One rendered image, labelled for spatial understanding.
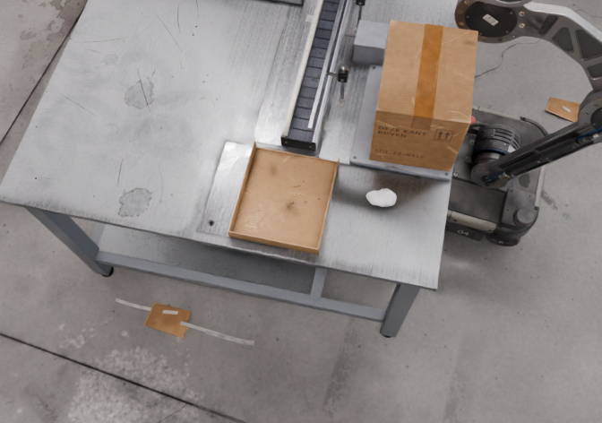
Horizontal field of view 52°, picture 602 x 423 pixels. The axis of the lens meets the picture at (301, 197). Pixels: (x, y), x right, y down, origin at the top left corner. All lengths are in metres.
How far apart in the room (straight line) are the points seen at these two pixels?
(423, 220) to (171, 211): 0.73
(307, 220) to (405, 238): 0.28
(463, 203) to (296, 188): 0.89
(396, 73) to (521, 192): 1.02
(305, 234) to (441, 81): 0.56
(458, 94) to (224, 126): 0.72
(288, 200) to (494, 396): 1.21
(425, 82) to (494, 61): 1.56
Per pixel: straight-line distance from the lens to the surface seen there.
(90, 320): 2.70
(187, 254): 2.43
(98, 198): 1.91
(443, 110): 1.62
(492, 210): 2.51
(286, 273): 2.35
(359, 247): 1.74
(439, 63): 1.71
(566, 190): 2.93
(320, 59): 1.99
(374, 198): 1.77
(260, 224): 1.77
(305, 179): 1.82
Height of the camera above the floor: 2.46
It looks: 65 degrees down
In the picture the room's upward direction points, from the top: 4 degrees counter-clockwise
